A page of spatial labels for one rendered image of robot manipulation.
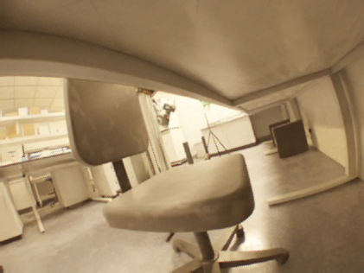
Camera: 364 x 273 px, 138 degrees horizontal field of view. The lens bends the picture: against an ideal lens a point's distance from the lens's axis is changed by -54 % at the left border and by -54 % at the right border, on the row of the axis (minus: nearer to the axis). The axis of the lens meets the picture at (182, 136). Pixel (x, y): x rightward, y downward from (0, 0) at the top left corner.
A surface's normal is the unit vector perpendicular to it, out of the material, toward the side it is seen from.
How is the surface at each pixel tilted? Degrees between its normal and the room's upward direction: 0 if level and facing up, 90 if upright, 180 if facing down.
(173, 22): 180
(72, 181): 90
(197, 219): 90
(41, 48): 90
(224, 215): 90
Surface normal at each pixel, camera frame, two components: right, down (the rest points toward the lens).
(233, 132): -0.48, 0.12
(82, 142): 0.89, -0.29
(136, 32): 0.29, 0.95
